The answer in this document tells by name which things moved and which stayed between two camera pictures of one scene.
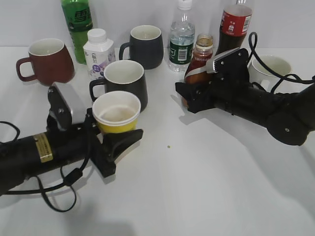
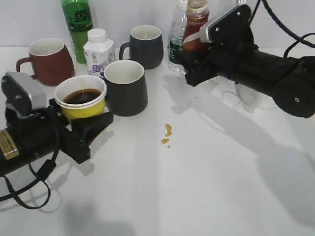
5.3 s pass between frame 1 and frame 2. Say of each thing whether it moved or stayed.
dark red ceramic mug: stayed
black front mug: stayed
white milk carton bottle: stayed
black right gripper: moved
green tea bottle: stayed
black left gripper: moved
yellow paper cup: moved
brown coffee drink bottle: moved
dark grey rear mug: stayed
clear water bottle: stayed
